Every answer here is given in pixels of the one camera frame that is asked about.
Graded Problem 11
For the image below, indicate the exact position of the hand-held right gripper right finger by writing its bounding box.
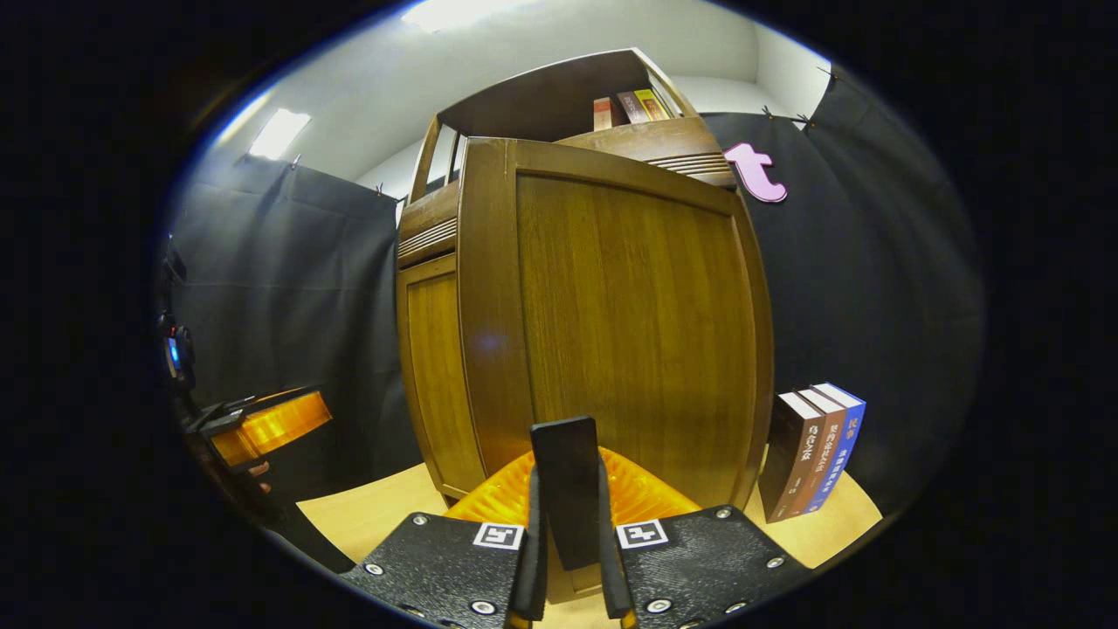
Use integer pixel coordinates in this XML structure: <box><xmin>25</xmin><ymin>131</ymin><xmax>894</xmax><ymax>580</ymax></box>
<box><xmin>597</xmin><ymin>446</ymin><xmax>813</xmax><ymax>629</ymax></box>

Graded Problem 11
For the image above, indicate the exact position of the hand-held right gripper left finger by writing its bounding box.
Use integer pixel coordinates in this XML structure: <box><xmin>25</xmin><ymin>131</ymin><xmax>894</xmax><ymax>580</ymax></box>
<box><xmin>341</xmin><ymin>450</ymin><xmax>549</xmax><ymax>629</ymax></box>

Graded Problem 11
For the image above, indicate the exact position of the rectangular ceiling light panel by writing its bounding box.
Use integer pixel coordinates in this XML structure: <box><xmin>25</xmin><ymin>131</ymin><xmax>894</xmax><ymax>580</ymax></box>
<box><xmin>402</xmin><ymin>0</ymin><xmax>525</xmax><ymax>34</ymax></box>
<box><xmin>249</xmin><ymin>107</ymin><xmax>312</xmax><ymax>161</ymax></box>

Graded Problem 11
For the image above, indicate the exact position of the black backdrop cloth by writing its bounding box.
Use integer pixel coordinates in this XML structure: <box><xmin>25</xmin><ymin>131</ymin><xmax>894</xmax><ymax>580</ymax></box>
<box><xmin>170</xmin><ymin>66</ymin><xmax>988</xmax><ymax>525</ymax></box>

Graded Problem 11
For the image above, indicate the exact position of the wooden double-door shoe cabinet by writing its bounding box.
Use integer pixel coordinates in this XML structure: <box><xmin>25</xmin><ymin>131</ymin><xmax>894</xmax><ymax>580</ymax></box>
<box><xmin>396</xmin><ymin>48</ymin><xmax>776</xmax><ymax>604</ymax></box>

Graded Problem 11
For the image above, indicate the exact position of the reddish brown thick book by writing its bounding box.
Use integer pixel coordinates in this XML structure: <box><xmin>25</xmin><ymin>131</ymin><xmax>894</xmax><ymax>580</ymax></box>
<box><xmin>790</xmin><ymin>387</ymin><xmax>846</xmax><ymax>518</ymax></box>

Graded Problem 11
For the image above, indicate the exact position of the dark brown thick book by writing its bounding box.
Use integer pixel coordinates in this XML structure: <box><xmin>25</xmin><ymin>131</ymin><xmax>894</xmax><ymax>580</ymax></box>
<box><xmin>758</xmin><ymin>391</ymin><xmax>826</xmax><ymax>523</ymax></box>

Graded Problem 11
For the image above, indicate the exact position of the black door handle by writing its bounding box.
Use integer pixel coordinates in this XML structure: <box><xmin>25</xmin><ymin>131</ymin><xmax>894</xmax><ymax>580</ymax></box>
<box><xmin>530</xmin><ymin>417</ymin><xmax>605</xmax><ymax>571</ymax></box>

